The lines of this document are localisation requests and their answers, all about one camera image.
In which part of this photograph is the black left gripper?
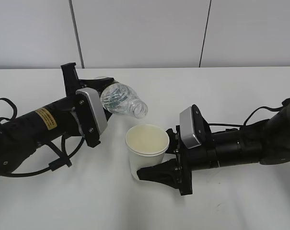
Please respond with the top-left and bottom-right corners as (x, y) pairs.
(61, 63), (116, 148)

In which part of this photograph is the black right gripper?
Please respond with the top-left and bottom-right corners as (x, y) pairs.
(137, 105), (216, 196)

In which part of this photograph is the clear water bottle green label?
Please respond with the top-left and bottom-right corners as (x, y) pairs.
(98, 80), (148, 119)

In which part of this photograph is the white paper cup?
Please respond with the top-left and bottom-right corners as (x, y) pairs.
(125, 124), (170, 156)
(126, 140), (169, 180)

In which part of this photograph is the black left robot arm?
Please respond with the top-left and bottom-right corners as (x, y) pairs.
(0, 63), (115, 178)

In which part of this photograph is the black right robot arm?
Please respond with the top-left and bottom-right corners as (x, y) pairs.
(137, 98), (290, 196)

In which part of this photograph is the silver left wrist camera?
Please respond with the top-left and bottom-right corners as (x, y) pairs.
(76, 87), (107, 135)

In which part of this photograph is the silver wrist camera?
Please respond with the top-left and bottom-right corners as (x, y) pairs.
(76, 87), (107, 135)
(179, 106), (201, 149)

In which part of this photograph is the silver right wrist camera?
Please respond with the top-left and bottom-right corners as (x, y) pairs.
(179, 106), (201, 149)

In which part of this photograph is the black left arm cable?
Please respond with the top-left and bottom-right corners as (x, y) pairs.
(0, 97), (87, 178)

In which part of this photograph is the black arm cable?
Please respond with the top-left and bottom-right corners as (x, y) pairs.
(208, 97), (290, 132)
(0, 97), (87, 178)

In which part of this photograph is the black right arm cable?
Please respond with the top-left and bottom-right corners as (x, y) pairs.
(208, 97), (290, 132)

